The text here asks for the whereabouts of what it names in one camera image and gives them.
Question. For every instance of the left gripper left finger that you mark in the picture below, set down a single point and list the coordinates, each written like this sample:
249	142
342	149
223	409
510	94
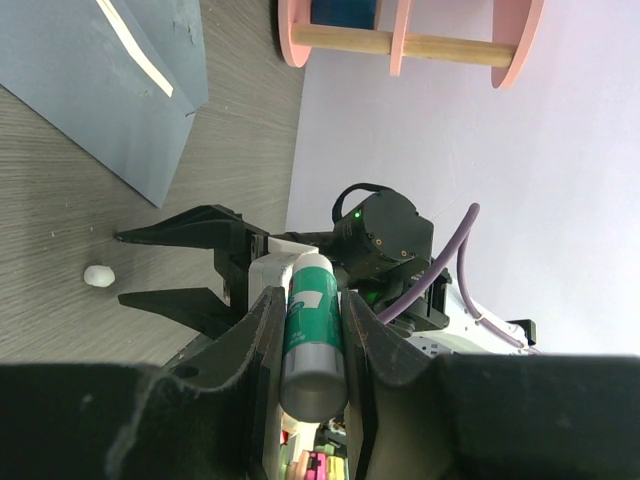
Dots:
214	416

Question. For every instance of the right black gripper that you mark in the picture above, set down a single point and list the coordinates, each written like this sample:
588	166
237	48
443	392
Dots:
238	251

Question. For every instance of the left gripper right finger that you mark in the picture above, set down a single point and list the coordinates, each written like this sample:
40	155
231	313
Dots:
454	416

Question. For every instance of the white glue stick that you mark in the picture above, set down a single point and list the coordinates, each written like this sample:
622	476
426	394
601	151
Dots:
313	385

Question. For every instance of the white glue stick cap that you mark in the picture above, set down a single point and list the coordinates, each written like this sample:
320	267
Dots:
99	276

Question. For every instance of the blue grey envelope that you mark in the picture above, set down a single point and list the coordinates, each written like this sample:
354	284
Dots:
64	60

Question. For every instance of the beige letter paper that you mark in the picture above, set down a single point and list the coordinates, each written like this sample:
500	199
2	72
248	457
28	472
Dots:
133	48

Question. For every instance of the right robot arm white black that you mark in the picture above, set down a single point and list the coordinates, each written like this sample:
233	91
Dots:
381	248

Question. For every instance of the blue object under shelf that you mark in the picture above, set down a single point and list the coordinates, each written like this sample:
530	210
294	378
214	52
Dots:
359	14

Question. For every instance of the pink three tier shelf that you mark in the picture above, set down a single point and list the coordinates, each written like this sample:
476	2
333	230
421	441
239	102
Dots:
514	26

